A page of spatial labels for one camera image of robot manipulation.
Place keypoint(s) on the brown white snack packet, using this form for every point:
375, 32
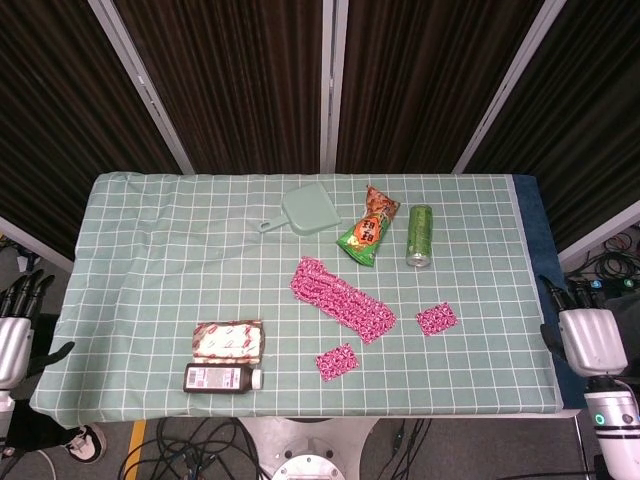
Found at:
227, 342

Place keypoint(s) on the black white sneaker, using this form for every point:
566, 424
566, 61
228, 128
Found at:
85, 442

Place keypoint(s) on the white partition frame post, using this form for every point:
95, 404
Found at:
333, 85
140, 85
35, 245
510, 85
600, 232

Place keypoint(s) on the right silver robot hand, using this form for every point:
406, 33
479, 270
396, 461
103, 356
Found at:
592, 345

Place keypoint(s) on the pale green plastic dustpan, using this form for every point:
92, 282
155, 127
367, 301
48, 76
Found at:
310, 212

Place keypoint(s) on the green checked tablecloth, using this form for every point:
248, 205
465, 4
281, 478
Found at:
150, 275

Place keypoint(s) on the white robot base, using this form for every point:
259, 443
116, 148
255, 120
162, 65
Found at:
305, 450

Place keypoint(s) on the green drink can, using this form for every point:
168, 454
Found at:
420, 235

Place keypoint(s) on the green orange snack bag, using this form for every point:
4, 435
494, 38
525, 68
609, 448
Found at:
367, 230

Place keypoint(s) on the black trouser leg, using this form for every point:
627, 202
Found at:
37, 430

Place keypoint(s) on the dark brown ribbed partition panel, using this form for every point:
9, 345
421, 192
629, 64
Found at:
425, 85
60, 125
590, 125
240, 85

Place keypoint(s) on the blue table cover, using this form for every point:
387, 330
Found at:
542, 240

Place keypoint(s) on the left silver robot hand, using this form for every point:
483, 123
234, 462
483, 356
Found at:
12, 350

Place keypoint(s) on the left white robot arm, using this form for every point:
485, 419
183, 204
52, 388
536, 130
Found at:
4, 415

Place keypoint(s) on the brown bottle with white cap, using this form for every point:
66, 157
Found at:
215, 377

